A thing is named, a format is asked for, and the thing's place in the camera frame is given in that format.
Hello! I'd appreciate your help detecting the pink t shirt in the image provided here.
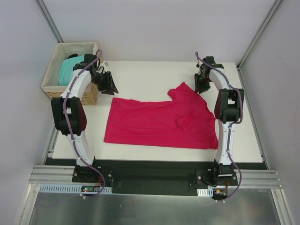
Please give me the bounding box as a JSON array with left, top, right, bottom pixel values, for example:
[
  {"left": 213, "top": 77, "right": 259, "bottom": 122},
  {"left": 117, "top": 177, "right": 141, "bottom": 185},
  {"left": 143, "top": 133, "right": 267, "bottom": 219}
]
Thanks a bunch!
[{"left": 104, "top": 82, "right": 218, "bottom": 150}]

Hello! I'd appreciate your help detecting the wicker basket with liner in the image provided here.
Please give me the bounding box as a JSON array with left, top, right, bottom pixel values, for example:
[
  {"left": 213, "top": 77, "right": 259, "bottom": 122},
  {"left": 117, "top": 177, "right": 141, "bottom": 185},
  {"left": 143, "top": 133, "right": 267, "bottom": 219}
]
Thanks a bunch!
[{"left": 41, "top": 42, "right": 99, "bottom": 105}]

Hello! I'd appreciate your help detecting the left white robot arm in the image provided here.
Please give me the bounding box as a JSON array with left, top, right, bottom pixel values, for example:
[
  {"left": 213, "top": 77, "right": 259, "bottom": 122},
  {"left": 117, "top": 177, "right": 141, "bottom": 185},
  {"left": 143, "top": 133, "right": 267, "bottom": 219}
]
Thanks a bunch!
[{"left": 51, "top": 50, "right": 118, "bottom": 182}]

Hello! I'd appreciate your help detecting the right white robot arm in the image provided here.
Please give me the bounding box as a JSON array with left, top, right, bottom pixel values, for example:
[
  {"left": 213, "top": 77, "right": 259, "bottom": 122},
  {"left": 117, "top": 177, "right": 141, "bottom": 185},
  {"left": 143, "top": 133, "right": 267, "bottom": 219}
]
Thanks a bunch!
[{"left": 194, "top": 52, "right": 244, "bottom": 187}]

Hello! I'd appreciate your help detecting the teal t shirt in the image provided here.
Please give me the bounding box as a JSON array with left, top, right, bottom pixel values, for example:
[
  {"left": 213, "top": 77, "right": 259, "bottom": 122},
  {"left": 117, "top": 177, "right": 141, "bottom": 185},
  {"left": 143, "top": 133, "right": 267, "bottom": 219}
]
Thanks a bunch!
[{"left": 59, "top": 55, "right": 84, "bottom": 86}]

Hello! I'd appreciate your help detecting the black garment in basket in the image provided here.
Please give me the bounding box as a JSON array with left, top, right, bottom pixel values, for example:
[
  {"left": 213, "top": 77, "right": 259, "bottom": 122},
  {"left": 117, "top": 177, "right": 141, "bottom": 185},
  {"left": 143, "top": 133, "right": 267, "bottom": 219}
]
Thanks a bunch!
[{"left": 67, "top": 53, "right": 78, "bottom": 59}]

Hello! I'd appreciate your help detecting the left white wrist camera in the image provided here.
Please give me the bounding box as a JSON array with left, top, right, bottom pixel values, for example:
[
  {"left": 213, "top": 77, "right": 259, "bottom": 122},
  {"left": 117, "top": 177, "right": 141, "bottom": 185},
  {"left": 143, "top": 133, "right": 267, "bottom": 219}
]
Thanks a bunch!
[{"left": 102, "top": 61, "right": 108, "bottom": 71}]

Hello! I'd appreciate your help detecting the left aluminium frame post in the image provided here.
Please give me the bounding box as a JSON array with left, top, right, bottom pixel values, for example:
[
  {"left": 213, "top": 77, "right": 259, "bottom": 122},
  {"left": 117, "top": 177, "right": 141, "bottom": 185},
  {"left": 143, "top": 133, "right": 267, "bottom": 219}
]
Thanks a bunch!
[{"left": 35, "top": 0, "right": 64, "bottom": 43}]

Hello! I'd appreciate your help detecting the aluminium frame post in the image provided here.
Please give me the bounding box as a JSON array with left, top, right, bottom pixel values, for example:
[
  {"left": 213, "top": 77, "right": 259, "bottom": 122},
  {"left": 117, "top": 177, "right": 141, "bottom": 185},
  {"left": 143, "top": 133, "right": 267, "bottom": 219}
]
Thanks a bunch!
[
  {"left": 35, "top": 0, "right": 64, "bottom": 43},
  {"left": 237, "top": 0, "right": 284, "bottom": 71}
]

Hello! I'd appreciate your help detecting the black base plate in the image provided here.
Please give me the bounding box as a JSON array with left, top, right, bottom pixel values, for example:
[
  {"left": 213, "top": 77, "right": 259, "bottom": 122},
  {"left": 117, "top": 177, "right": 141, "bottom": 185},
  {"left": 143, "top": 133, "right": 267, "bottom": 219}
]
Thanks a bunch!
[{"left": 44, "top": 158, "right": 269, "bottom": 195}]

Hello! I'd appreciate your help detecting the right white cable duct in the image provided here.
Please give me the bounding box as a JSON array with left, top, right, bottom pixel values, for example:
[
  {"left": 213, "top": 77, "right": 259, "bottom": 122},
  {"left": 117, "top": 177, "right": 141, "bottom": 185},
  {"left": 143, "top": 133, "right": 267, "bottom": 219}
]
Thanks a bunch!
[{"left": 197, "top": 188, "right": 213, "bottom": 197}]

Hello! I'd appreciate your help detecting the white cable duct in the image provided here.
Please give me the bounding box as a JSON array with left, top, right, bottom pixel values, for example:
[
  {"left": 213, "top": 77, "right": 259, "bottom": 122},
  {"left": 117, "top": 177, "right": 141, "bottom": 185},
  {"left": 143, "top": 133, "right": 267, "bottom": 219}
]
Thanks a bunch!
[
  {"left": 39, "top": 184, "right": 102, "bottom": 195},
  {"left": 197, "top": 188, "right": 213, "bottom": 197}
]

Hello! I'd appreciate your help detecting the front aluminium rail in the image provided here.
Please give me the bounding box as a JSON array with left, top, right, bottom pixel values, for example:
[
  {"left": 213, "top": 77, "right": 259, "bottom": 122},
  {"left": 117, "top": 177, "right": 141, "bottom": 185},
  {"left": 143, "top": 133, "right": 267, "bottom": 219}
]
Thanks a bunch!
[{"left": 29, "top": 165, "right": 284, "bottom": 189}]

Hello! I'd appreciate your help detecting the right aluminium frame post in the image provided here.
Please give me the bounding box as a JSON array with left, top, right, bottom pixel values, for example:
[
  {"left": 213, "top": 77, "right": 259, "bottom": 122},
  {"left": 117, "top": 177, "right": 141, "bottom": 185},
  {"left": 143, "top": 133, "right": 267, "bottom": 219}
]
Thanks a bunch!
[{"left": 237, "top": 0, "right": 284, "bottom": 71}]

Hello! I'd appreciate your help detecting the left white cable duct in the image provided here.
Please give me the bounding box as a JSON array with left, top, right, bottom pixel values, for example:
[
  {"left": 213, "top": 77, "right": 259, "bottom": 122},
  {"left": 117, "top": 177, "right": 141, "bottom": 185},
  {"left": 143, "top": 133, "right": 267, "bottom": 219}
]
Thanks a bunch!
[{"left": 39, "top": 184, "right": 102, "bottom": 195}]

